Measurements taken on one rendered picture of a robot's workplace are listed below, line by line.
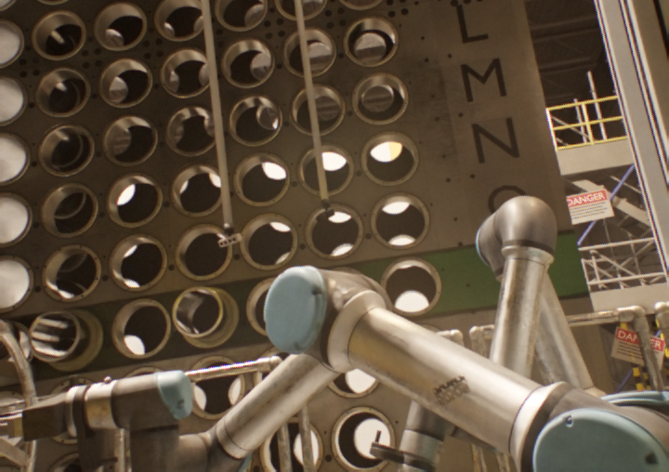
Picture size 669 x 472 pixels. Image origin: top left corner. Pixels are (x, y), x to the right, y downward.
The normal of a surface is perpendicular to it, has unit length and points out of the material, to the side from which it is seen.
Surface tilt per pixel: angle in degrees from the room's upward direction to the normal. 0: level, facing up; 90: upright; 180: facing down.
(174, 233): 90
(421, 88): 90
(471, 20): 90
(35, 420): 102
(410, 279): 90
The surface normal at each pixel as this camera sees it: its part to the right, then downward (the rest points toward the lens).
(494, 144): -0.11, -0.26
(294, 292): -0.69, -0.18
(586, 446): -0.50, -0.11
